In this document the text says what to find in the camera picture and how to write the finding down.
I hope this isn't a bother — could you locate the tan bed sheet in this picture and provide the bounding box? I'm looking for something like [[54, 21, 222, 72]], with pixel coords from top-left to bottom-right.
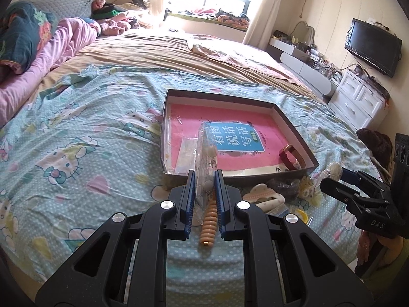
[[41, 27, 323, 103]]

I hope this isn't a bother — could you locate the pink quilt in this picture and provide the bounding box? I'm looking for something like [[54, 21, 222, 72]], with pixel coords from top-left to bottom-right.
[[0, 17, 103, 128]]

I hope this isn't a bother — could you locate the dark red bangle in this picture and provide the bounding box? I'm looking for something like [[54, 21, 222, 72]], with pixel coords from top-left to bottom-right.
[[278, 144, 303, 171]]

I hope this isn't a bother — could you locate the curved vanity mirror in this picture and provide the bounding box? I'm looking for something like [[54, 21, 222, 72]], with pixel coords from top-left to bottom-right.
[[292, 20, 317, 45]]

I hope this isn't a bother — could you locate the white drawer cabinet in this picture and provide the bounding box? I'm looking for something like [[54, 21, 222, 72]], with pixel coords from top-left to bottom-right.
[[328, 70, 390, 132]]

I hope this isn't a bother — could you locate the pale yellow flower hair clip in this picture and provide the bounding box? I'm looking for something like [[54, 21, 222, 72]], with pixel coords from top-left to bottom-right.
[[300, 175, 321, 199]]

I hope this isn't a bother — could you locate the cream hair claw clip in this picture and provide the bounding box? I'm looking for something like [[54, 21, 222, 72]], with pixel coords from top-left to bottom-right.
[[242, 183, 286, 212]]

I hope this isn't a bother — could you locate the clear bag with pearl balls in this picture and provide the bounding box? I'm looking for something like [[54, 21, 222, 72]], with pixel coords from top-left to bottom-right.
[[194, 127, 222, 227]]

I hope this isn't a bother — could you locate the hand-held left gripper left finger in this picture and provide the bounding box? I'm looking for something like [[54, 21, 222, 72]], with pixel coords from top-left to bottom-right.
[[35, 169, 196, 307]]

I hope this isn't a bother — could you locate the white dressing table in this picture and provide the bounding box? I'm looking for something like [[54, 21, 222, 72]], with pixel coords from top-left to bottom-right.
[[266, 36, 340, 97]]

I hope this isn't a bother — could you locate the dark patterned windowsill blanket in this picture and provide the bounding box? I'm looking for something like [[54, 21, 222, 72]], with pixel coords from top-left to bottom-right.
[[215, 10, 250, 29]]

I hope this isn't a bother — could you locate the pink book with blue label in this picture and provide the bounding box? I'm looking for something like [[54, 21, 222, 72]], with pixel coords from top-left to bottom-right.
[[168, 103, 301, 177]]

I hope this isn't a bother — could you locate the brown fuzzy object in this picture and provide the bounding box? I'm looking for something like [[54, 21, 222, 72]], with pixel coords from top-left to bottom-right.
[[356, 127, 394, 168]]

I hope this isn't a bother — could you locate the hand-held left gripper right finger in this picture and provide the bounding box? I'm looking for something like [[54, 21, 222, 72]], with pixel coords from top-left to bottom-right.
[[214, 169, 374, 307]]

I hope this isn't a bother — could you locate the dark blue floral pillow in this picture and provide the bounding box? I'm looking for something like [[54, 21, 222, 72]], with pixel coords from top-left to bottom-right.
[[0, 2, 60, 75]]

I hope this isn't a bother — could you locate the pink patterned cloth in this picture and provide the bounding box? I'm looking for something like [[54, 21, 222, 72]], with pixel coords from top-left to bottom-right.
[[188, 36, 299, 84]]

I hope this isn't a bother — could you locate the clear plastic packet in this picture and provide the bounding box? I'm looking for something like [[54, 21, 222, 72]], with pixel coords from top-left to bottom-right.
[[174, 135, 200, 176]]

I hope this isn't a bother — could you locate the black flat television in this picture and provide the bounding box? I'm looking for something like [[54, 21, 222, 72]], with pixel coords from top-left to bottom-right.
[[344, 18, 403, 79]]

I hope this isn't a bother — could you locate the pile of clothes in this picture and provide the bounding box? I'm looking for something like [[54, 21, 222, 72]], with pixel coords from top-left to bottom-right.
[[93, 0, 167, 31]]

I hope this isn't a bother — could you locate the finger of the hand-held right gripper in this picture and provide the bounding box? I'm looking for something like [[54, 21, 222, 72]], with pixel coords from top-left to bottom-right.
[[341, 168, 391, 196], [320, 177, 372, 206]]

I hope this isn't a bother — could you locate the person's yellow garment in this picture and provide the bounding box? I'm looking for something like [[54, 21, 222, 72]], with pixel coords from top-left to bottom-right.
[[367, 237, 409, 282]]

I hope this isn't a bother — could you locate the orange ribbed hair clip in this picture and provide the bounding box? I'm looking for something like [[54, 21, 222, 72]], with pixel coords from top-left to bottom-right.
[[199, 198, 220, 247]]

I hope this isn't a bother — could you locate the dark glittery pouch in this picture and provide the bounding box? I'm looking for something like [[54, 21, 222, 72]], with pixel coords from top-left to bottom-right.
[[266, 177, 301, 199]]

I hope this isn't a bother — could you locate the shallow brown cardboard box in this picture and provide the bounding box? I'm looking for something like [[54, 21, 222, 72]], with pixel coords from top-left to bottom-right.
[[160, 89, 320, 179]]

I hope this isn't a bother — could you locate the light blue cartoon cat blanket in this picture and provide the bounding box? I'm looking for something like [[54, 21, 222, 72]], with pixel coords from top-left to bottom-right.
[[0, 64, 389, 298]]

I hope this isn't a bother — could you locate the person's right hand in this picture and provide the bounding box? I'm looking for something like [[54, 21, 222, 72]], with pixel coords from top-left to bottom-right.
[[357, 229, 377, 265]]

